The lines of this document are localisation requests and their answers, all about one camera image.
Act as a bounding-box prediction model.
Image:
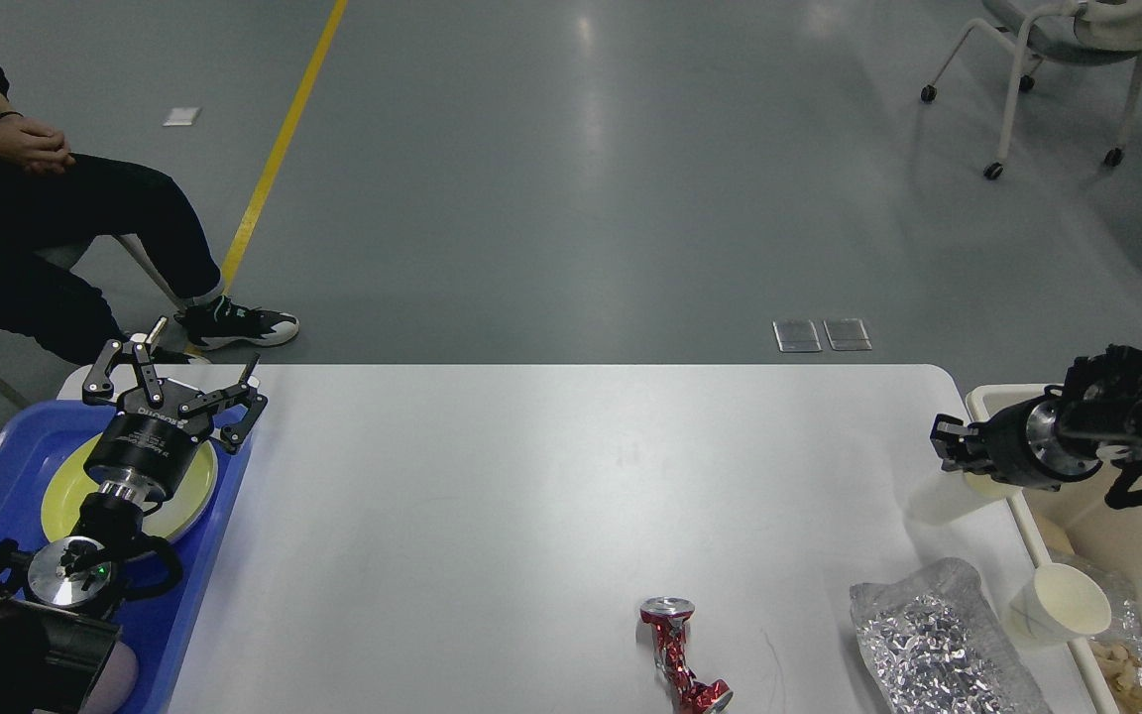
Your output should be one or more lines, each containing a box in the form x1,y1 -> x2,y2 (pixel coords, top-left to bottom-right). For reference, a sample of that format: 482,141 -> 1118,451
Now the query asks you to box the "white wheeled chair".
920,1 -> 1142,180

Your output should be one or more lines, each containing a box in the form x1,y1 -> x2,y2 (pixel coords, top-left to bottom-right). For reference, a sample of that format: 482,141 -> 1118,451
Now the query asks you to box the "brown paper ball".
1088,641 -> 1142,713

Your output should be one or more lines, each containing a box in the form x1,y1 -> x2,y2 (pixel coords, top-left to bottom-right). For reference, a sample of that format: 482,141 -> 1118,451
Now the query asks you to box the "yellow plastic plate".
41,435 -> 219,543

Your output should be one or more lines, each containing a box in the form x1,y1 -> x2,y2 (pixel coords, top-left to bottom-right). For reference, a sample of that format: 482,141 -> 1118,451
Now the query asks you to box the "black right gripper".
932,395 -> 1101,492

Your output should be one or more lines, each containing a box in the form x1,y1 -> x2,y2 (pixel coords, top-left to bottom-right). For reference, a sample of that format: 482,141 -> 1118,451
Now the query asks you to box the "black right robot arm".
930,344 -> 1142,510

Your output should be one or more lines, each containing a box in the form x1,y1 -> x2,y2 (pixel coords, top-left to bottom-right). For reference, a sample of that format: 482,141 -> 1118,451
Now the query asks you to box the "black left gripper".
81,319 -> 270,502

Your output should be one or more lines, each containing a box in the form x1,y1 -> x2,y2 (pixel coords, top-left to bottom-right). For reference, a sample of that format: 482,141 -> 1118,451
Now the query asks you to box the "blue plastic tray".
0,401 -> 257,713

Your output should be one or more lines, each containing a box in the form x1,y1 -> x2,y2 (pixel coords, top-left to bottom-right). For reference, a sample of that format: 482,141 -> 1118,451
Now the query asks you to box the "crushed red can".
638,596 -> 734,713

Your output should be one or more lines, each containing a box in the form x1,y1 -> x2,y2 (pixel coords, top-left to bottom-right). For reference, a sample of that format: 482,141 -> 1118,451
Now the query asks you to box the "seated person in black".
0,66 -> 299,366

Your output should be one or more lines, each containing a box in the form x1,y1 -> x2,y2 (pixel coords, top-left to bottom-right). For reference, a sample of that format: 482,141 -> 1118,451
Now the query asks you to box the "floor outlet cover plate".
822,319 -> 872,352

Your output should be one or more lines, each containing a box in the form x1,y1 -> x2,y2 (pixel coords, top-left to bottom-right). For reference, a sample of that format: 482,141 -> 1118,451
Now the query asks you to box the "white paper cup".
1000,563 -> 1113,648
903,470 -> 1021,526

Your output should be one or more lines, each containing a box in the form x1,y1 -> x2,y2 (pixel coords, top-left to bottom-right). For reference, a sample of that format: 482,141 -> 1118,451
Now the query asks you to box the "aluminium foil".
1049,549 -> 1142,658

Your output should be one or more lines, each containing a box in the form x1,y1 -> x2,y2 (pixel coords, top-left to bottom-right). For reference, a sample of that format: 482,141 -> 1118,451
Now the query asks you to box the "pink mug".
78,641 -> 140,714

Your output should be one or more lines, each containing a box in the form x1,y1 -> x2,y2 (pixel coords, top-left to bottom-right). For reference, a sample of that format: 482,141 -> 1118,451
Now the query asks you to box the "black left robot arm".
0,331 -> 268,713

